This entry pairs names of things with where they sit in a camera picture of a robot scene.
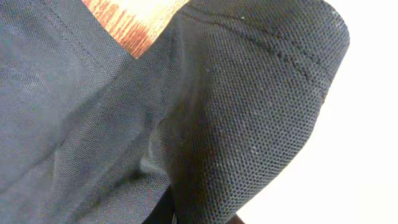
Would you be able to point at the black polo shirt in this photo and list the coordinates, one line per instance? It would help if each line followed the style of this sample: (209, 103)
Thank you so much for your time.
(216, 108)

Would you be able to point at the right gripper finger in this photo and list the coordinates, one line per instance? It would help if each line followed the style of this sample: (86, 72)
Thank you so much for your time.
(164, 211)

